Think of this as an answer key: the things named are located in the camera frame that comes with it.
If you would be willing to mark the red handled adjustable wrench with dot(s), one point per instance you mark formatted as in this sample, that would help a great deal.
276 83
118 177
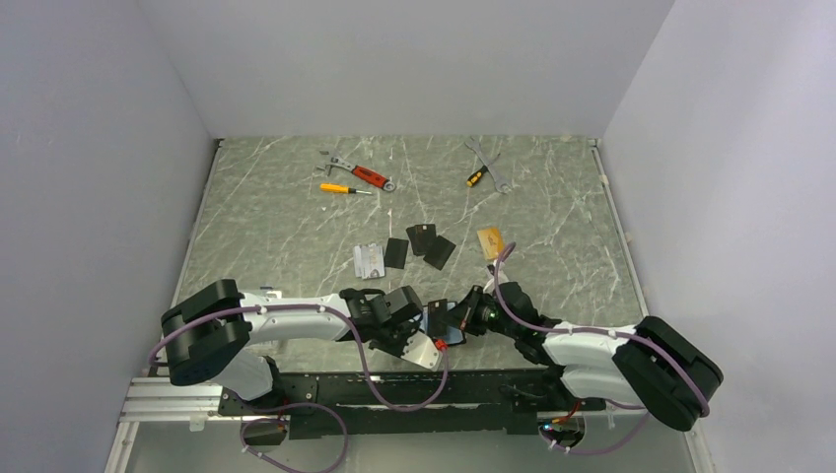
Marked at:
333 160

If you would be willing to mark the aluminium frame rail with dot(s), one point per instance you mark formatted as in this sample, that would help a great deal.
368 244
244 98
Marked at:
155 400

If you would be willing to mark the loose black card right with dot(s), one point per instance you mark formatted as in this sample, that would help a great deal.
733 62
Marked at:
439 252

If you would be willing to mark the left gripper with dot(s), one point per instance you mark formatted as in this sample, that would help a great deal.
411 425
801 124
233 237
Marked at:
410 327

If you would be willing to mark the loose black card left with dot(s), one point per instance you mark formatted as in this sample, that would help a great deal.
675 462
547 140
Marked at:
395 253

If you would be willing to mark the black credit card stack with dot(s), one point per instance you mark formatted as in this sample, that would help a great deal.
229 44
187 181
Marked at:
421 238

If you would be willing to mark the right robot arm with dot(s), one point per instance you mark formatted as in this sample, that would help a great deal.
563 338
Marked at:
648 365

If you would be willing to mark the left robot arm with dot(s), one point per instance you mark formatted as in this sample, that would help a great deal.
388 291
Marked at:
206 336

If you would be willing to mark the silver open-end wrench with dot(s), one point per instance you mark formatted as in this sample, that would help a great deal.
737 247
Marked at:
501 184

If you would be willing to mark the black leather card holder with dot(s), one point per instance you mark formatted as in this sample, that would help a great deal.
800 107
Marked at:
450 336

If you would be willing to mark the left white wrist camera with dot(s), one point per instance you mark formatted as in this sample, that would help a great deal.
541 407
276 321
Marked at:
421 350

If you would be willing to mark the clear plastic screw box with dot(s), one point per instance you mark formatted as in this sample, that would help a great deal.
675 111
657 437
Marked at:
273 347

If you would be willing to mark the loose black card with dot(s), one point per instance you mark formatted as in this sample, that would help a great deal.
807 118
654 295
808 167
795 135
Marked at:
395 253
439 252

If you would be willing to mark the yellow handled screwdriver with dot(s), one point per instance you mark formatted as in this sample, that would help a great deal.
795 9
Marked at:
341 189

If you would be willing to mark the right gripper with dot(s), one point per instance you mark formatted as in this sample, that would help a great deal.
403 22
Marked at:
459 315

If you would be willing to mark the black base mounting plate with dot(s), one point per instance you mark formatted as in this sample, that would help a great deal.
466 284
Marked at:
512 401

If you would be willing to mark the black yellow small screwdriver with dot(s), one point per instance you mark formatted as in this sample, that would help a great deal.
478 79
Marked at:
474 178

